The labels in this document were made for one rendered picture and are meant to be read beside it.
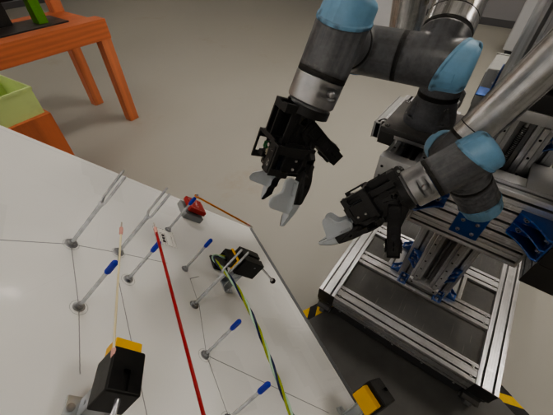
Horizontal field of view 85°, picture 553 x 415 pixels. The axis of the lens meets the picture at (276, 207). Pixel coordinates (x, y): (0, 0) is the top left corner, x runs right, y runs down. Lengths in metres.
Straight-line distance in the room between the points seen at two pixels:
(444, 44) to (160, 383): 0.60
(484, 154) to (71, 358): 0.63
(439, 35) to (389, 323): 1.33
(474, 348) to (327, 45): 1.56
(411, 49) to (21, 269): 0.60
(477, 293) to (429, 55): 1.57
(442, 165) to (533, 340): 1.74
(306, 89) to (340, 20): 0.09
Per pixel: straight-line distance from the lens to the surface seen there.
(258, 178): 0.58
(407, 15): 0.94
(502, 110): 0.73
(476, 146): 0.60
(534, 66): 0.73
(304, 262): 2.01
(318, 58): 0.46
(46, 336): 0.44
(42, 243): 0.52
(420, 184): 0.59
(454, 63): 0.53
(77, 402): 0.41
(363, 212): 0.61
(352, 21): 0.46
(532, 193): 1.13
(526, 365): 2.14
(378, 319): 1.65
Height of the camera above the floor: 1.65
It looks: 45 degrees down
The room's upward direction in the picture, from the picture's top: straight up
